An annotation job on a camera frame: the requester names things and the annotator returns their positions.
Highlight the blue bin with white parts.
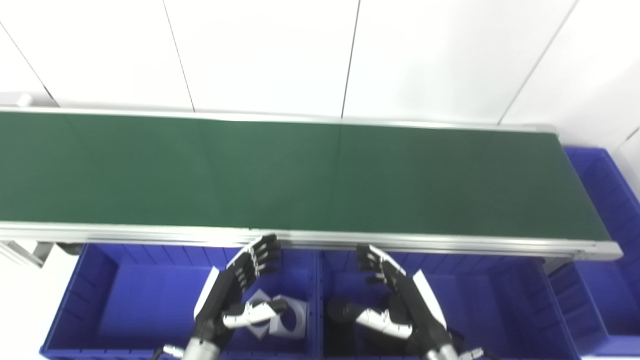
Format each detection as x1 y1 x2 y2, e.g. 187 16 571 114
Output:
40 243 321 360

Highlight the blue bin with black parts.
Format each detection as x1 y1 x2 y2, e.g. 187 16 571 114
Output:
316 250 583 360

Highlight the black cylinder-on-block part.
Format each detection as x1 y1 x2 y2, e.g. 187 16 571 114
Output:
326 296 363 357

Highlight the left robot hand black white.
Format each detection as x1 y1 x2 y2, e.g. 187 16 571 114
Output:
193 233 290 348

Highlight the blue bin at conveyor end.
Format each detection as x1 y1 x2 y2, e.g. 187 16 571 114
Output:
547 146 640 357

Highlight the aluminium conveyor support leg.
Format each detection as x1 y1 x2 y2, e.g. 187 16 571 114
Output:
0 241 53 268
542 257 573 275

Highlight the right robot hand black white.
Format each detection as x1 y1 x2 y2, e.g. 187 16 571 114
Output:
350 244 448 351

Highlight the green conveyor belt aluminium frame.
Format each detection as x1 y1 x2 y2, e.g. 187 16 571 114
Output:
0 92 623 262

